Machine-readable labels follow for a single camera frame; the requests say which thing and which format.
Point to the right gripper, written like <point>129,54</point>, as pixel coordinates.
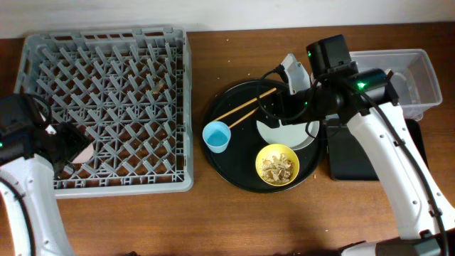
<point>274,99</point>

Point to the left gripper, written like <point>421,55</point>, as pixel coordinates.
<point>79,138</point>

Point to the pink plastic cup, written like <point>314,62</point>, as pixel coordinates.
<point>85,155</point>

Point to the grey round plate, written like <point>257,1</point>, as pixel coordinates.
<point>294,136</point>

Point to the wooden chopstick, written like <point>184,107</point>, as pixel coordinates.
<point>269,92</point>
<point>243,118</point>

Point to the yellow bowl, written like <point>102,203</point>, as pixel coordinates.
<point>275,150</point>

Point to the brown food scraps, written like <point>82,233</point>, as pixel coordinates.
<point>278,170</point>

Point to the blue plastic cup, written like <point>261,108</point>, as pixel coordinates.
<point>216,136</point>

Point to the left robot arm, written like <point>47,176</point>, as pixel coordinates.
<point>33,153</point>

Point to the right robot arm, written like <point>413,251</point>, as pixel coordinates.
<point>367,103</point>

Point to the grey plastic dishwasher rack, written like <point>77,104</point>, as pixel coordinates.
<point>129,91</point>

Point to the clear plastic waste bin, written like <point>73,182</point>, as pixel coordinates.
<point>413,79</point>

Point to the black rectangular tray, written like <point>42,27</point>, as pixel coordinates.
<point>347,159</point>

